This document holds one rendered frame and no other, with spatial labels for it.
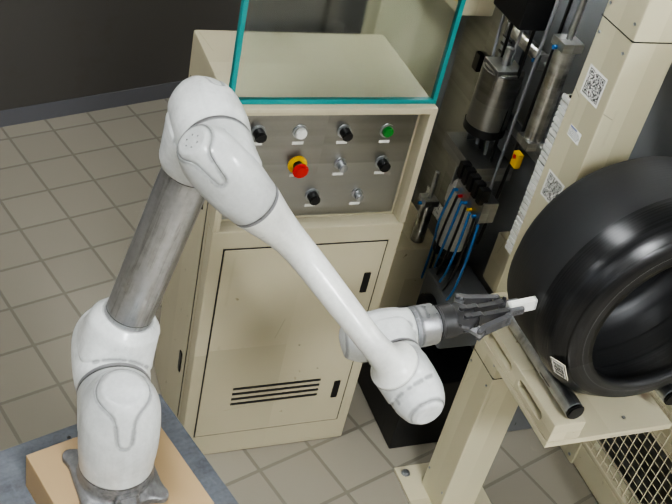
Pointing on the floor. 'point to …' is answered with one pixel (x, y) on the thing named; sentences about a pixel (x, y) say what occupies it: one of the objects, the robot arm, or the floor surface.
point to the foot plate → (412, 478)
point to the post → (452, 461)
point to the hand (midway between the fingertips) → (521, 305)
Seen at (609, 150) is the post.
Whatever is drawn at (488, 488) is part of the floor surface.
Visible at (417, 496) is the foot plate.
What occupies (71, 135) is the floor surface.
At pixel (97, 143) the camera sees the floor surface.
